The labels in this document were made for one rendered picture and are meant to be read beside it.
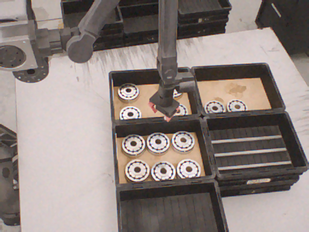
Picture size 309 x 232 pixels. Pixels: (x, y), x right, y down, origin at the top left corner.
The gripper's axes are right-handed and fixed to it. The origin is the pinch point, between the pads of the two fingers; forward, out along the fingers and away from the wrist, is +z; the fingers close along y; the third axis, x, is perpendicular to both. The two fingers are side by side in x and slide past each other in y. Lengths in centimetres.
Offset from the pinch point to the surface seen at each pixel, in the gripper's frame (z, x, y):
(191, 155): 23.1, -5.4, -14.5
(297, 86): 35, -88, -33
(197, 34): 68, -119, 50
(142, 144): 20.8, 5.3, 4.8
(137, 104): 23.7, -12.0, 21.5
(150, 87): 23.6, -24.3, 23.4
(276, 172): 12, -16, -48
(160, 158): 23.4, 4.4, -5.1
